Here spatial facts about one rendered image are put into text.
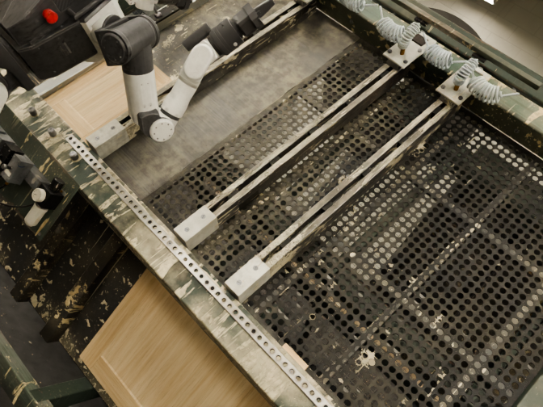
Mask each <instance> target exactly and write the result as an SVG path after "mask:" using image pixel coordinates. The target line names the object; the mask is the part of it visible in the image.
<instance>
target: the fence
mask: <svg viewBox="0 0 543 407"><path fill-rule="evenodd" d="M208 1H209V0H192V3H190V6H189V8H188V9H187V10H179V11H177V12H175V13H174V14H173V15H171V16H169V17H168V18H166V19H164V20H163V21H161V22H160V23H158V24H157V26H158V29H159V31H161V30H162V29H164V28H166V27H168V26H169V25H171V24H172V23H174V22H175V21H177V20H179V19H181V18H182V17H183V16H185V15H187V14H189V13H190V12H192V11H193V10H195V9H196V8H198V7H199V6H202V5H203V4H205V3H206V2H208ZM103 62H105V60H104V58H103V59H102V60H101V61H100V62H99V63H98V62H86V61H84V62H83V63H81V64H79V65H76V66H75V67H73V68H72V69H70V70H68V71H66V72H64V73H63V74H61V75H59V76H57V77H54V78H50V79H49V80H47V81H45V82H43V83H41V84H40V85H38V86H37V87H35V88H34V90H35V91H36V92H37V93H38V94H39V95H40V96H41V97H42V98H43V99H45V98H47V97H48V96H49V95H51V94H53V93H54V92H56V91H58V90H60V89H61V88H62V87H64V86H66V85H68V84H69V83H71V82H72V81H74V80H75V79H77V78H79V77H81V76H82V75H83V74H85V73H87V72H88V71H90V70H92V69H93V68H95V67H96V66H98V65H100V64H102V63H103Z"/></svg>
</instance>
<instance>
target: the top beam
mask: <svg viewBox="0 0 543 407"><path fill-rule="evenodd" d="M316 7H317V8H318V9H319V10H321V11H323V12H324V13H326V14H327V15H329V16H330V17H331V18H333V19H335V20H336V21H337V22H339V23H341V24H342V25H343V26H344V27H346V28H348V29H349V30H351V31H353V32H354V33H356V34H357V35H358V36H360V37H361V38H363V39H364V40H366V41H368V42H369V43H370V44H372V45H373V46H375V47H376V48H378V49H380V50H381V51H382V52H385V51H387V50H388V49H389V48H391V47H392V46H394V45H395V44H396V43H394V42H390V41H389V40H386V38H383V36H381V35H380V33H379V32H378V31H377V29H376V25H377V23H378V22H379V20H380V19H381V14H380V8H379V5H378V6H365V7H364V9H363V10H362V11H361V12H359V13H356V12H353V11H352V10H349V9H347V8H346V7H345V6H344V5H343V4H342V3H341V2H340V1H339V0H317V3H316ZM381 9H382V14H383V18H386V17H389V18H391V19H392V20H393V21H394V22H395V23H396V24H397V25H400V26H404V27H405V30H406V29H407V28H408V27H409V26H410V24H408V23H406V22H404V21H403V20H401V19H400V18H399V17H397V16H395V15H393V14H392V13H390V12H388V11H387V10H386V9H384V8H381ZM436 44H438V45H439V46H440V47H441V48H442V49H444V50H446V51H449V52H451V53H452V56H451V57H452V60H453V61H466V60H465V59H464V58H462V57H460V56H458V55H457V54H456V53H454V52H452V51H451V50H449V49H448V48H446V47H445V46H443V45H442V44H439V43H438V42H436ZM464 64H465V63H453V64H451V65H450V67H449V68H448V69H444V70H442V69H438V67H435V66H434V65H432V64H431V63H429V62H428V61H427V60H426V59H425V57H423V54H422V55H421V56H419V57H418V58H417V59H415V60H414V61H413V62H411V63H410V70H411V71H412V72H414V73H416V74H417V75H419V76H420V77H421V78H422V79H424V80H425V81H427V82H429V83H430V84H432V85H433V86H434V87H436V88H437V87H439V86H440V85H441V84H442V83H444V82H445V81H446V80H447V79H448V78H450V77H451V76H452V75H453V74H454V73H455V72H456V71H458V70H459V69H460V68H461V67H462V66H463V65H464ZM487 82H488V83H490V84H492V85H495V86H499V92H500V91H502V94H514V93H517V92H516V91H514V90H513V89H511V88H510V87H508V86H506V85H504V84H503V83H501V82H500V81H498V80H497V79H495V78H493V77H492V76H491V78H489V79H488V80H487ZM462 105H463V106H464V107H466V108H468V109H469V110H471V111H472V112H473V113H475V114H476V115H478V116H480V117H481V118H483V119H484V120H485V121H487V122H488V123H490V124H492V125H493V126H495V127H496V128H497V129H499V130H500V131H502V132H503V133H505V134H506V135H508V136H509V137H510V138H512V139H513V140H515V141H517V142H518V143H520V144H521V145H523V146H524V147H525V148H527V149H529V150H530V151H532V152H533V153H535V154H536V155H537V156H539V157H541V158H542V159H543V108H542V107H539V106H538V105H536V104H535V103H533V102H532V101H530V100H529V99H526V98H525V97H524V96H523V95H521V94H520V95H513V96H507V97H502V98H500V100H499V103H495V104H494V105H491V104H490V103H489V104H487V103H486V102H484V103H483V102H482V100H480V101H479V100H478V98H475V97H474V95H470V96H469V97H468V98H467V99H466V100H465V101H464V102H463V103H462Z"/></svg>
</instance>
